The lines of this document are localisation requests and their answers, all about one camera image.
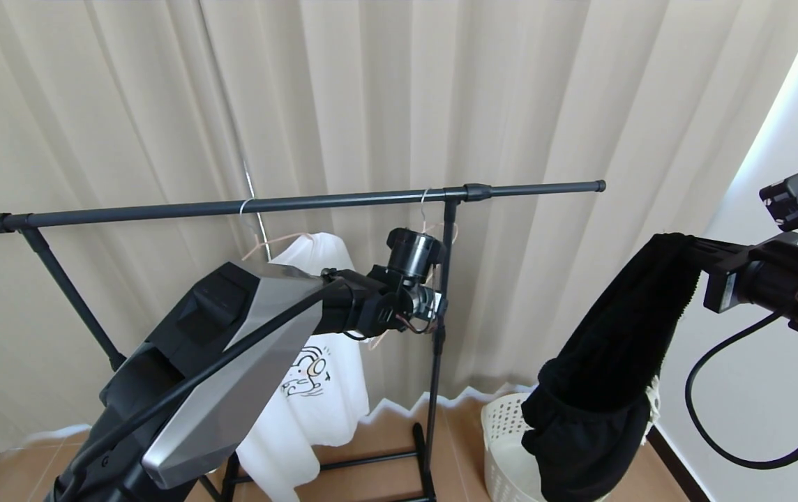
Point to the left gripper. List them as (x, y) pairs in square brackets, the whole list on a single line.
[(423, 310)]

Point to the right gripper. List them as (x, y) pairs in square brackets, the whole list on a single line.
[(762, 282)]

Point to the pink clothes hanger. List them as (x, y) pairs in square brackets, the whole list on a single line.
[(426, 202), (259, 244)]

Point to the white printed T-shirt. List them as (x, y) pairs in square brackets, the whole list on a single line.
[(329, 411)]

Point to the black garment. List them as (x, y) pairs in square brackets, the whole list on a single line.
[(615, 362)]

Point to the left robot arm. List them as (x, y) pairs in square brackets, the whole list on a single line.
[(231, 376)]

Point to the white laundry basket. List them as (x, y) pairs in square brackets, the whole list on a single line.
[(500, 432)]

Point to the black clothes rack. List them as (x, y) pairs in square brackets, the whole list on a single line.
[(301, 203)]

